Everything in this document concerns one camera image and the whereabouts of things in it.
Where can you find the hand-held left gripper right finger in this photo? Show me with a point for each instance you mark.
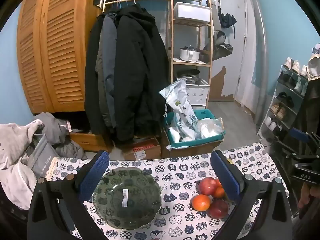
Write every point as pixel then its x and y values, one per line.
pixel 225 177

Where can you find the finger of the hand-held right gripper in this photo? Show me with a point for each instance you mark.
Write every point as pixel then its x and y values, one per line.
pixel 298 133
pixel 290 152

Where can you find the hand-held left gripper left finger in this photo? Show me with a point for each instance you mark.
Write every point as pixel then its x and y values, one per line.
pixel 96 172

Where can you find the orange tangerine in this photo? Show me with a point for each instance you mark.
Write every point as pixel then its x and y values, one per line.
pixel 218 182
pixel 219 192
pixel 200 202

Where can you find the yellow lemon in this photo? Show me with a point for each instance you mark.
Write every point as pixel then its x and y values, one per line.
pixel 228 160

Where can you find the light red apple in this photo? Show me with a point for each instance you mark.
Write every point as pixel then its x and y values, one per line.
pixel 207 185

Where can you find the dark red apple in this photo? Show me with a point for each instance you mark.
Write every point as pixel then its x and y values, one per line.
pixel 218 208

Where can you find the green glass plate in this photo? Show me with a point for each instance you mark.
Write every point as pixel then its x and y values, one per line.
pixel 135 190

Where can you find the person's right hand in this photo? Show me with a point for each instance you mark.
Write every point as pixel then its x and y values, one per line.
pixel 306 197

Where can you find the wooden drawer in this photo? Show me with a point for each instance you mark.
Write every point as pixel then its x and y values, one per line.
pixel 87 140

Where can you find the large cardboard box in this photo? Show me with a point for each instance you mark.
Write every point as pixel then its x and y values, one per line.
pixel 190 151

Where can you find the teal plastic crate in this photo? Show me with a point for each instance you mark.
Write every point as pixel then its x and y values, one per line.
pixel 197 141

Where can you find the grey shoe rack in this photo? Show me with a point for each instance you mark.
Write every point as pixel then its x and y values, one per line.
pixel 287 87

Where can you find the cat print tablecloth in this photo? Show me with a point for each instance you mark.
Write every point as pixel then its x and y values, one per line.
pixel 175 175

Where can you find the clear plastic bag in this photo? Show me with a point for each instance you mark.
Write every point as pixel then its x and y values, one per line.
pixel 210 127

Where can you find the cardboard box with red contents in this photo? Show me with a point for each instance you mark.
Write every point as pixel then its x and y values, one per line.
pixel 147 155

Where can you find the grey fabric storage bag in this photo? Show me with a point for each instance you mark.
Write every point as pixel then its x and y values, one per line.
pixel 41 160

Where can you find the grey clothes pile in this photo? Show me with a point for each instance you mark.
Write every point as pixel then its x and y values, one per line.
pixel 55 127

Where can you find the group of shoes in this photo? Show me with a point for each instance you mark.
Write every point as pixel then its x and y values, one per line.
pixel 296 66

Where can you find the white lace cloth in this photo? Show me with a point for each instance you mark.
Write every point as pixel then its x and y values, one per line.
pixel 315 65

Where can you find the dark olive-lined coat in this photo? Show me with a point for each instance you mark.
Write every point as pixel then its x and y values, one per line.
pixel 91 92

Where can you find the light grey hoodie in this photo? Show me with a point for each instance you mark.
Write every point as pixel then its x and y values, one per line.
pixel 15 155

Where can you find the printed white plastic bag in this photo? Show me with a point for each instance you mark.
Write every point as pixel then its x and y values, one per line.
pixel 181 105

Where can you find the grey pipe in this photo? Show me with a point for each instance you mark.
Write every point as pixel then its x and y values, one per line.
pixel 261 55

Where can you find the dark cloth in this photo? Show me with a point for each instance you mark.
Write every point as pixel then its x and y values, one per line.
pixel 10 222

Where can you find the large black coat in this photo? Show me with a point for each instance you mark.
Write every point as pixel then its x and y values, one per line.
pixel 140 80

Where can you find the white door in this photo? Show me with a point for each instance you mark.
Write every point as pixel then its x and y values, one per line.
pixel 232 55

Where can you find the steel basin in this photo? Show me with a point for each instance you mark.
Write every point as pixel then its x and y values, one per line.
pixel 188 76

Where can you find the grey jacket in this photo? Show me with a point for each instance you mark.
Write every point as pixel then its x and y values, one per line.
pixel 107 62

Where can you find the dark hanging bag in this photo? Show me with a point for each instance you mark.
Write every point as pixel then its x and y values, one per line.
pixel 221 51

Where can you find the wooden louvered wardrobe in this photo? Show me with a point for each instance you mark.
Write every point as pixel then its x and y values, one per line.
pixel 62 55

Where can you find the grey cap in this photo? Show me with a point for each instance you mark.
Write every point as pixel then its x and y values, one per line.
pixel 219 37

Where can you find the white cooking pot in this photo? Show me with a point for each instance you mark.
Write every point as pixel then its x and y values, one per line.
pixel 188 55

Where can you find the black umbrella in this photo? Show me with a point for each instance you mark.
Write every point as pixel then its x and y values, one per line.
pixel 226 20

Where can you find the wooden shelf rack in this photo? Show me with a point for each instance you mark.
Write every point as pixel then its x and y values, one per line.
pixel 172 42

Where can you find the white storage box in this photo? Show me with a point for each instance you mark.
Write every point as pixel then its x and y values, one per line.
pixel 192 12

